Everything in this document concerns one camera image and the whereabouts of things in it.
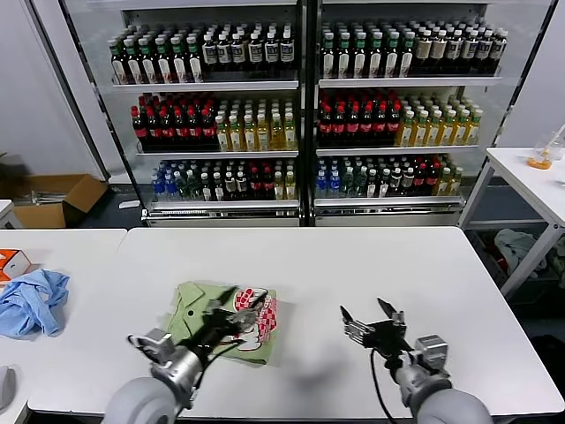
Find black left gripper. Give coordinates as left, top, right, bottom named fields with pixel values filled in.
left=192, top=284, right=273, bottom=351

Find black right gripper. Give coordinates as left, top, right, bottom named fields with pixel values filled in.
left=337, top=298, right=411, bottom=355

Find light green t-shirt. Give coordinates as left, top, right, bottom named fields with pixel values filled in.
left=163, top=280, right=281, bottom=368

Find pale crumpled clothes pile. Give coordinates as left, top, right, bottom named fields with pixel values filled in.
left=493, top=228, right=551, bottom=280

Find glass door drink cabinet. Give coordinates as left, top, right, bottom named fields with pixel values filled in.
left=308, top=0, right=560, bottom=230
left=59, top=0, right=313, bottom=230

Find white cabinet shelf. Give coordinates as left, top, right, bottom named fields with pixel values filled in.
left=318, top=77, right=504, bottom=88
left=136, top=149, right=301, bottom=160
left=313, top=196, right=467, bottom=213
left=316, top=145, right=482, bottom=158
left=112, top=79, right=301, bottom=92
left=147, top=198, right=304, bottom=217

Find small red cap cola bottle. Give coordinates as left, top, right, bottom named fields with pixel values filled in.
left=426, top=162, right=440, bottom=197
left=261, top=166, right=275, bottom=201
left=413, top=163, right=428, bottom=197
left=249, top=166, right=264, bottom=201

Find yellow juice bottle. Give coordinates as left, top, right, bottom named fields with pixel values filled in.
left=413, top=110, right=430, bottom=148
left=215, top=112, right=231, bottom=154
left=441, top=109, right=458, bottom=147
left=243, top=112, right=259, bottom=152
left=229, top=112, right=245, bottom=153
left=426, top=110, right=444, bottom=148
left=283, top=110, right=299, bottom=151
left=466, top=110, right=485, bottom=146
left=454, top=109, right=471, bottom=147
left=256, top=111, right=272, bottom=152
left=395, top=110, right=417, bottom=148
left=269, top=111, right=285, bottom=151

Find open cardboard box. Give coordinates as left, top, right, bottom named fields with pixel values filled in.
left=11, top=173, right=110, bottom=230

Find crumpled light blue shirt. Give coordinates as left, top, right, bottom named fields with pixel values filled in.
left=0, top=268, right=72, bottom=340

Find white side table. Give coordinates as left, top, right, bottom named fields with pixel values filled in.
left=458, top=147, right=565, bottom=301

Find grey metal bars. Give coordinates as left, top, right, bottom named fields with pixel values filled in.
left=26, top=188, right=67, bottom=207

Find orange and white box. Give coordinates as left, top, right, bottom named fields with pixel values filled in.
left=0, top=248, right=43, bottom=284

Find glass beaker orange contents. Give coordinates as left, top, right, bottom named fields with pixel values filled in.
left=528, top=132, right=556, bottom=170

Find grey rounded device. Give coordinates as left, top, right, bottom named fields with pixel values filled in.
left=0, top=365, right=18, bottom=410

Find small white cabinet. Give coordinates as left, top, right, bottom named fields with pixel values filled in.
left=0, top=198, right=24, bottom=230

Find green cap tea bottle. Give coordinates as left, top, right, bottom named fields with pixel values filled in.
left=399, top=32, right=417, bottom=79
left=321, top=34, right=339, bottom=80
left=368, top=33, right=386, bottom=80
left=186, top=36, right=206, bottom=84
left=109, top=38, right=128, bottom=85
left=384, top=32, right=402, bottom=80
left=154, top=37, right=174, bottom=85
left=337, top=34, right=354, bottom=80
left=124, top=38, right=143, bottom=85
left=352, top=33, right=370, bottom=80
left=139, top=37, right=159, bottom=85
left=170, top=36, right=190, bottom=84

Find clear glass container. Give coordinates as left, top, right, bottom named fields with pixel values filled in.
left=549, top=125, right=565, bottom=162

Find dark shaggy object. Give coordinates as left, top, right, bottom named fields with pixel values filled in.
left=0, top=152, right=32, bottom=200

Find dark tea bottle white label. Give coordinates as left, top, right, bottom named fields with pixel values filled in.
left=248, top=31, right=265, bottom=65
left=217, top=33, right=234, bottom=66
left=202, top=33, right=219, bottom=67
left=264, top=30, right=281, bottom=65
left=280, top=29, right=297, bottom=65
left=232, top=32, right=248, bottom=65

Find brown label milk tea bottle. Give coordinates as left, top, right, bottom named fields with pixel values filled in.
left=462, top=29, right=479, bottom=74
left=446, top=28, right=463, bottom=75
left=477, top=29, right=494, bottom=74
left=431, top=28, right=448, bottom=75
left=492, top=30, right=509, bottom=74
left=415, top=28, right=433, bottom=75

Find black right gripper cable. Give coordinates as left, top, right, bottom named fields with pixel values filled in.
left=369, top=348, right=398, bottom=424

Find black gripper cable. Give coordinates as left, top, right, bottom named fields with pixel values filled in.
left=193, top=339, right=242, bottom=390
left=369, top=348, right=398, bottom=424

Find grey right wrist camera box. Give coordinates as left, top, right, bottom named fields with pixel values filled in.
left=413, top=334, right=452, bottom=368

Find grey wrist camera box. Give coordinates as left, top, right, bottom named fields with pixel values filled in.
left=131, top=327, right=174, bottom=364
left=413, top=334, right=452, bottom=368

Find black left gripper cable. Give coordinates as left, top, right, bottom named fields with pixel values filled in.
left=193, top=339, right=242, bottom=390

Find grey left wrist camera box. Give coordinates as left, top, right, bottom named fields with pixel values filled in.
left=131, top=327, right=174, bottom=364

